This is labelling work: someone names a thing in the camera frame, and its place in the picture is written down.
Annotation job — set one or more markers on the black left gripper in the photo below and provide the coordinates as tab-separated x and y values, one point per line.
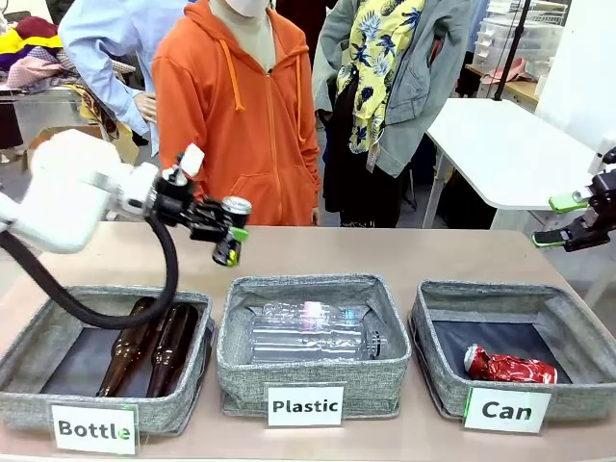
175	204

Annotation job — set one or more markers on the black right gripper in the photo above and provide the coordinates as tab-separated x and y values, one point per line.
601	212

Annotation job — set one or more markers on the black drink can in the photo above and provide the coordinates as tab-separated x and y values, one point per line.
236	214

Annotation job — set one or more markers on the small clear plastic bottle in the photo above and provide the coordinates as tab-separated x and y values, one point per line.
313	313

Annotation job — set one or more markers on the brown glass bottle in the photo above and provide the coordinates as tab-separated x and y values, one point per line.
171	351
127	346

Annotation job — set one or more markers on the crushed red drink can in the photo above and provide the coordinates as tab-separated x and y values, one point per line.
510	368

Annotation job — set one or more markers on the large clear plastic bottle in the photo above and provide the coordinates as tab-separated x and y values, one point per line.
313	344

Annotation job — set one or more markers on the grey fabric basket labelled Can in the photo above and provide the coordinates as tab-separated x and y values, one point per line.
572	399

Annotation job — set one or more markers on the grey fabric basket labelled Plastic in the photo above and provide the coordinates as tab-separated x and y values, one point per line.
313	380

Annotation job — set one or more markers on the grey fabric basket labelled Bottle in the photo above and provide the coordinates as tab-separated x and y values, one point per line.
159	409

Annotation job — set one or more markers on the white Can label sign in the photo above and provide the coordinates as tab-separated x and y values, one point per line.
506	410

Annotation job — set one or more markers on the orange hoodie person left hand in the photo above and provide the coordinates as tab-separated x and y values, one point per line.
315	215

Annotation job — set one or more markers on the blue shirt person hand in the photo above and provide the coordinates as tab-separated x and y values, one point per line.
146	107

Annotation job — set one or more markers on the white side table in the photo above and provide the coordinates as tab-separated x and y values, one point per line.
505	154

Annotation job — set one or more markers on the person in orange hoodie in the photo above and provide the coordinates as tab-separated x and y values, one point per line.
240	120

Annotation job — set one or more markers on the brown cardboard box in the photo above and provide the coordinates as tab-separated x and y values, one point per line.
115	137

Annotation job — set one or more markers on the pink cloth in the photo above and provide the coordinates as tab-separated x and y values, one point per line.
507	72

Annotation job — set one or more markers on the black stand pole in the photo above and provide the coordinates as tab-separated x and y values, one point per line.
512	48

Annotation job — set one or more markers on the clear plastic storage drawers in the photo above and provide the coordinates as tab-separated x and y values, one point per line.
524	43

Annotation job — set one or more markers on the person in light blue shirt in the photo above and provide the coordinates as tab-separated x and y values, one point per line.
106	48

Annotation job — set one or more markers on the white Plastic label sign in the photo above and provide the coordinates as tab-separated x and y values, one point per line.
305	405

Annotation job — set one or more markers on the person in grey denim jacket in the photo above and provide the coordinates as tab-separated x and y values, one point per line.
385	96

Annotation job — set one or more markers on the white Bottle label sign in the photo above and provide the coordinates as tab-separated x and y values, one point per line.
94	428

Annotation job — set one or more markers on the pile of colourful clothes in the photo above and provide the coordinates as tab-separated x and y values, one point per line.
33	53

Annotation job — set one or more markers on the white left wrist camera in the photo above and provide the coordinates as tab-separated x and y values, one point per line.
190	161

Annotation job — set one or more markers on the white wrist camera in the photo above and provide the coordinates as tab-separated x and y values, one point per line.
190	161
607	149

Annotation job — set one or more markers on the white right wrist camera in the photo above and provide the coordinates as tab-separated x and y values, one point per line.
607	149

